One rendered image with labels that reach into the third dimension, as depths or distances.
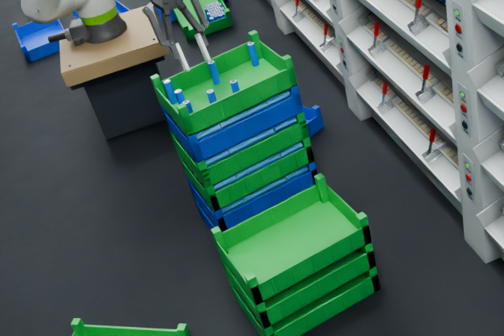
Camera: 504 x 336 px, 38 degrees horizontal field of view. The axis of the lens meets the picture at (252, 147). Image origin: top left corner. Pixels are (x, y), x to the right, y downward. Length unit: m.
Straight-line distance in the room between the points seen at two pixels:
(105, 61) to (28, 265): 0.66
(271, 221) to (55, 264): 0.70
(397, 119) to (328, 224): 0.47
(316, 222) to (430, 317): 0.33
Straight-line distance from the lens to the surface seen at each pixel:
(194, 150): 1.74
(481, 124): 1.56
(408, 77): 1.90
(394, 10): 1.82
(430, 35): 1.68
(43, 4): 2.33
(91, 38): 2.48
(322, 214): 1.76
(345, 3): 2.11
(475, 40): 1.45
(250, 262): 1.69
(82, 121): 2.75
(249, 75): 1.87
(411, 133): 2.02
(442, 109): 1.77
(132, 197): 2.28
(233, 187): 1.84
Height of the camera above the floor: 1.34
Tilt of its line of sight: 35 degrees down
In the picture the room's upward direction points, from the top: 16 degrees counter-clockwise
